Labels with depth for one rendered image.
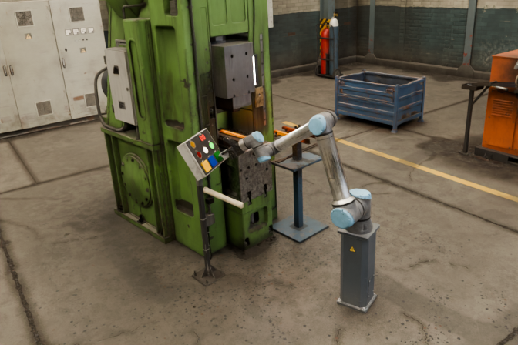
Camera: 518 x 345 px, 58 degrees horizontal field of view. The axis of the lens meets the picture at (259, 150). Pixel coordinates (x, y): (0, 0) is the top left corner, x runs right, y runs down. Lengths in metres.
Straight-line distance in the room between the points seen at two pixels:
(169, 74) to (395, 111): 4.08
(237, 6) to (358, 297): 2.37
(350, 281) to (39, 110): 6.44
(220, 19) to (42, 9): 5.13
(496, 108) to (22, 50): 6.95
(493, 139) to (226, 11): 3.91
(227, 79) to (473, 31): 8.23
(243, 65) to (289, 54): 7.91
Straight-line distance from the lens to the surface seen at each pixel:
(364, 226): 3.19
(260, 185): 3.99
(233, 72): 3.63
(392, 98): 7.07
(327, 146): 2.88
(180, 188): 4.13
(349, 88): 7.51
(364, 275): 3.35
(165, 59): 3.83
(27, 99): 8.53
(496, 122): 6.33
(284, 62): 11.49
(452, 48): 11.36
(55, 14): 8.51
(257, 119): 4.08
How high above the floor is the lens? 2.21
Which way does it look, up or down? 20 degrees down
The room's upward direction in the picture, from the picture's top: 3 degrees counter-clockwise
